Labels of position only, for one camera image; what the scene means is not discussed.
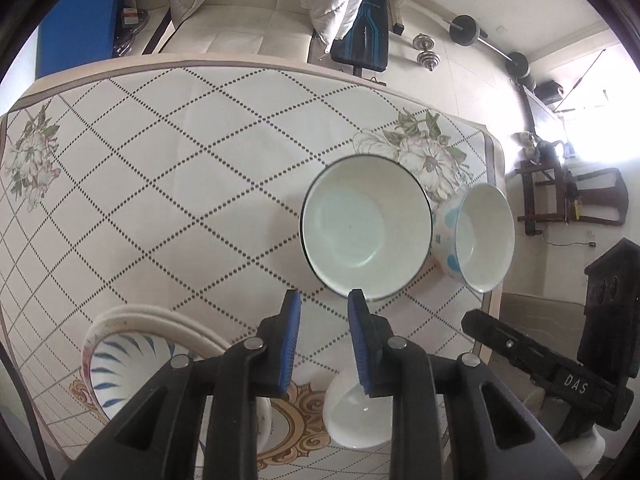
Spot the cream leather chair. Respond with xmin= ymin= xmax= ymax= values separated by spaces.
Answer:
xmin=142 ymin=0 xmax=362 ymax=69

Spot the cream chair with white jacket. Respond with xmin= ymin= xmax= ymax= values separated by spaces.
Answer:
xmin=165 ymin=0 xmax=377 ymax=54

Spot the pink floral white plate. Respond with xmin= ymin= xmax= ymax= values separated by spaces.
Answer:
xmin=86 ymin=310 xmax=237 ymax=363

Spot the dark wooden armchair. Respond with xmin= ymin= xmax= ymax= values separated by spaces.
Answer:
xmin=514 ymin=156 xmax=630 ymax=237

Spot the black rimmed white bowl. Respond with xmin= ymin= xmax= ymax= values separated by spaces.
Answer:
xmin=299 ymin=155 xmax=434 ymax=302

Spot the small plain white bowl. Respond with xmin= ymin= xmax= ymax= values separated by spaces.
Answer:
xmin=322 ymin=367 xmax=397 ymax=449

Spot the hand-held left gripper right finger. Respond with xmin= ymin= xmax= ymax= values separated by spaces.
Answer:
xmin=346 ymin=288 xmax=586 ymax=480

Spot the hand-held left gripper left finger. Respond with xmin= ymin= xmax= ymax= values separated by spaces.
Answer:
xmin=60 ymin=289 xmax=303 ymax=480

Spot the black round object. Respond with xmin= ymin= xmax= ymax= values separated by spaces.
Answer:
xmin=534 ymin=80 xmax=567 ymax=104

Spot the blue black weight bench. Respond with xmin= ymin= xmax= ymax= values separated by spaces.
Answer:
xmin=329 ymin=0 xmax=392 ymax=79

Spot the black flat exercise board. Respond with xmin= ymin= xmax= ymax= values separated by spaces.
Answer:
xmin=519 ymin=84 xmax=562 ymax=137

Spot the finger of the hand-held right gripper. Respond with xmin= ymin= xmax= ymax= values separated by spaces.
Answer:
xmin=460 ymin=309 xmax=559 ymax=387

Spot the blue folded mat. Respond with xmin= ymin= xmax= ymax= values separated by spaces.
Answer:
xmin=34 ymin=0 xmax=127 ymax=84

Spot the blue dotted white bowl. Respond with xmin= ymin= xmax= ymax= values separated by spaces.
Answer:
xmin=431 ymin=183 xmax=516 ymax=294

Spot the chrome dumbbell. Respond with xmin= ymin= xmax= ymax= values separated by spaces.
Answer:
xmin=412 ymin=33 xmax=442 ymax=71

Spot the short black barbell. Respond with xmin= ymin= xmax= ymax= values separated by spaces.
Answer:
xmin=448 ymin=14 xmax=537 ymax=87

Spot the blue striped plate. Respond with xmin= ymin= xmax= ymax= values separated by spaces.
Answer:
xmin=81 ymin=327 xmax=274 ymax=456

